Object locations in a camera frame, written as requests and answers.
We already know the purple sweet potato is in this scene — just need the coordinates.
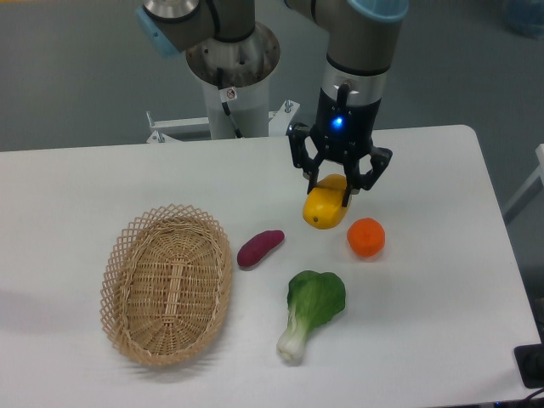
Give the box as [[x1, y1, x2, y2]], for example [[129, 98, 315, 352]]
[[236, 229, 285, 269]]

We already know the white furniture frame at right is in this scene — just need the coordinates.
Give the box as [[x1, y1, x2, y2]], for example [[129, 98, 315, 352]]
[[501, 144, 543, 225]]

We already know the green bok choy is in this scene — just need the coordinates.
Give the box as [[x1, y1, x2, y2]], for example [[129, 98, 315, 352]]
[[276, 270, 346, 364]]

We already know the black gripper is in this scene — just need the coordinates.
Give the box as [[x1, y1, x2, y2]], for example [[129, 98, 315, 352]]
[[287, 90, 393, 207]]

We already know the blue water jug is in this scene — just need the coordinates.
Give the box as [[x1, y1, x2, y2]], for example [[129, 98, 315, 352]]
[[502, 0, 543, 39]]

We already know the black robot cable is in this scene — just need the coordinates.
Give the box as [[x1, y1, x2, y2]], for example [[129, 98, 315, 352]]
[[215, 67, 244, 139]]

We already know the orange tangerine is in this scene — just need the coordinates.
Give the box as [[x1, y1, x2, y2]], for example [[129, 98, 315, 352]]
[[347, 218, 386, 258]]

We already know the woven wicker basket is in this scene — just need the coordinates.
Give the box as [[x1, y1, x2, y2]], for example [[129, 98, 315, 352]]
[[100, 205, 233, 366]]

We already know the black device at table edge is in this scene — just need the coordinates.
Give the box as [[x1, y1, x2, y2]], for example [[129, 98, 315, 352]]
[[513, 343, 543, 388]]

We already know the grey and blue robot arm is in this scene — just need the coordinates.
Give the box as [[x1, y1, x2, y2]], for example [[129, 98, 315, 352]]
[[136, 1, 408, 198]]

